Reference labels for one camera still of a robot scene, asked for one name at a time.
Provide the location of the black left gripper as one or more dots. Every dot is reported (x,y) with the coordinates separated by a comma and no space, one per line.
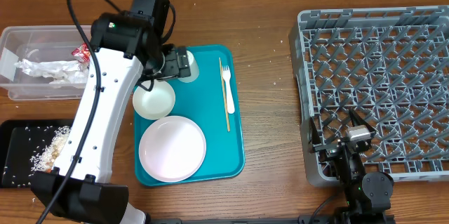
(178,69)

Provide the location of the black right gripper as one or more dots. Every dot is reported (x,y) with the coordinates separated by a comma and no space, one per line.
(337,149)

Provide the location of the green-white bowl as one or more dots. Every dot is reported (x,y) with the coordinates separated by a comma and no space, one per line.
(154,104)

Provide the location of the red snack wrapper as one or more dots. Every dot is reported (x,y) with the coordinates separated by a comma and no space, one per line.
(82,54)

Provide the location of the white napkin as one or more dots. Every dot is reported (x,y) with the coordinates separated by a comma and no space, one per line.
(62,72)

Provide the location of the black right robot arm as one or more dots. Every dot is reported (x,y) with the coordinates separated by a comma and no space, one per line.
(367,194)

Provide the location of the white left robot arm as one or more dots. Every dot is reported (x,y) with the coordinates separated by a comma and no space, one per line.
(127,48)

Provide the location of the grey dishwasher rack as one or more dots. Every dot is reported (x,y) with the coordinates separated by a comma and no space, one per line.
(390,65)

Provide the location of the black waste tray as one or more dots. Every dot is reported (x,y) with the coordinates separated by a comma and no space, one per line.
(23,141)

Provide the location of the white paper cup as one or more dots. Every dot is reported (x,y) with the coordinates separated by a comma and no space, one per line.
(194,69)

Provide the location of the white plastic fork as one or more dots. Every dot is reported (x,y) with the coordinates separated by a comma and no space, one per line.
(229,96)

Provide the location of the teal plastic tray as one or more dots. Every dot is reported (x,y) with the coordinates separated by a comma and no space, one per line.
(202,102)

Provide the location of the large white plate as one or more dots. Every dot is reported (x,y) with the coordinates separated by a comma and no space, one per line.
(172,149)

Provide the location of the clear plastic bin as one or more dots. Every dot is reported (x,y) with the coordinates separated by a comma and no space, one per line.
(38,44)

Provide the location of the rice and peanuts pile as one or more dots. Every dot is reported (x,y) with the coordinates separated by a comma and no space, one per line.
(44,156)

